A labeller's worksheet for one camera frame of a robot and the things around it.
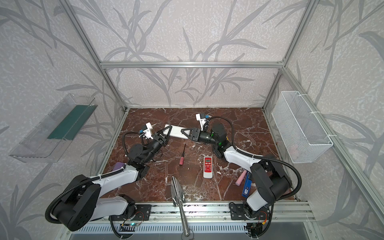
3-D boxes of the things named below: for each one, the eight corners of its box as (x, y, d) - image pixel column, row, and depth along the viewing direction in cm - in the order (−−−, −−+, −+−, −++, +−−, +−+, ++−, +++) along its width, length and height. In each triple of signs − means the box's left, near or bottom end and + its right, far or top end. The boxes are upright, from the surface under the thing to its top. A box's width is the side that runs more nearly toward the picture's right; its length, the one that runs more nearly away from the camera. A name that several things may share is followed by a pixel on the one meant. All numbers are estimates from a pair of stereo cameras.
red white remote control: (203, 178, 87) (203, 176, 85) (203, 158, 95) (203, 156, 93) (212, 178, 87) (213, 176, 85) (212, 158, 95) (212, 156, 94)
